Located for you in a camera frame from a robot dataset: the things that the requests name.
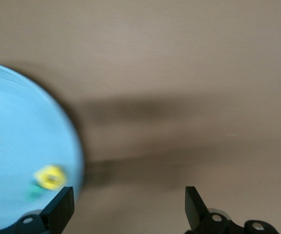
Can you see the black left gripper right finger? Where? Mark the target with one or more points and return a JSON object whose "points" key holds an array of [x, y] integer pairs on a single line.
{"points": [[194, 209]]}

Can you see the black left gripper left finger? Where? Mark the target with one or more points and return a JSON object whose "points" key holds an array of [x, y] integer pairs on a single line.
{"points": [[60, 209]]}

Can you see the yellow letter a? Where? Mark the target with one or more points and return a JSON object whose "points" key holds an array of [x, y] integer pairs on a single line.
{"points": [[40, 175]]}

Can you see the blue plate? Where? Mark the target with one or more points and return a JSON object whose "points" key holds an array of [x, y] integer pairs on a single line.
{"points": [[21, 122]]}

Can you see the brown table cover sheet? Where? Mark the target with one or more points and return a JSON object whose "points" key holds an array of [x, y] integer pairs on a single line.
{"points": [[179, 48]]}

